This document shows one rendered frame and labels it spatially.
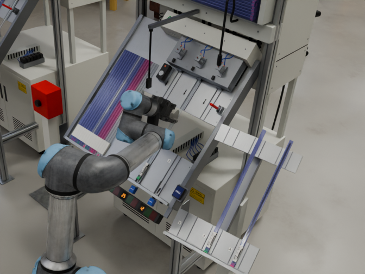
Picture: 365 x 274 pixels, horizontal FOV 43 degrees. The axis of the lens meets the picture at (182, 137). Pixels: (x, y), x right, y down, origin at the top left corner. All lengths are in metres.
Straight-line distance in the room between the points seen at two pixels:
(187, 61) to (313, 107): 2.40
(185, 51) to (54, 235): 0.99
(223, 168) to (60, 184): 1.08
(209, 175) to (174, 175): 0.34
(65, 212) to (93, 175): 0.19
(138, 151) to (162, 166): 0.47
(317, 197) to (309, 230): 0.34
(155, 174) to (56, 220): 0.61
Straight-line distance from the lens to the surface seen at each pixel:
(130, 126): 1.72
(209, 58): 2.01
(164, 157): 1.98
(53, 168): 1.41
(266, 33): 1.91
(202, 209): 2.29
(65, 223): 1.52
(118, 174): 1.39
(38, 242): 2.79
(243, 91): 1.95
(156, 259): 2.67
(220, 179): 2.23
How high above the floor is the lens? 2.02
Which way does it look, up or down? 34 degrees down
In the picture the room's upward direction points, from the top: 5 degrees clockwise
